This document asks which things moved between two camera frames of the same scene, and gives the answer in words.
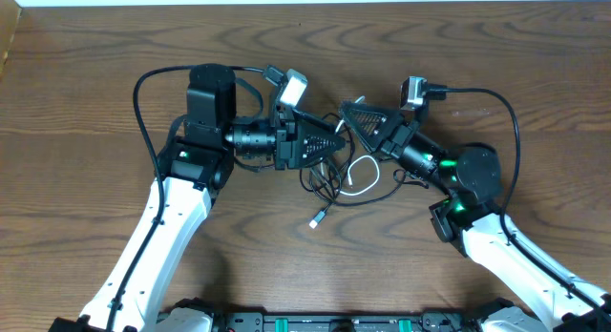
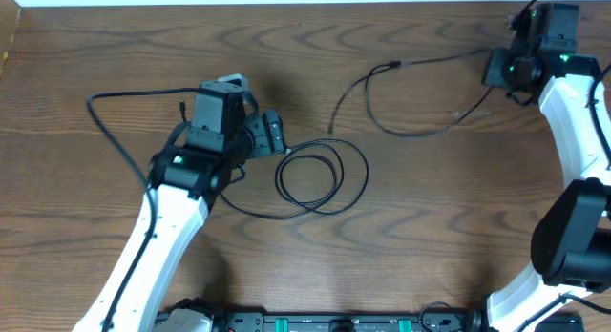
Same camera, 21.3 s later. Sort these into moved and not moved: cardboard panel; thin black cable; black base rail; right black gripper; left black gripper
Moved: left black gripper; thin black cable; right black gripper
Not moved: cardboard panel; black base rail
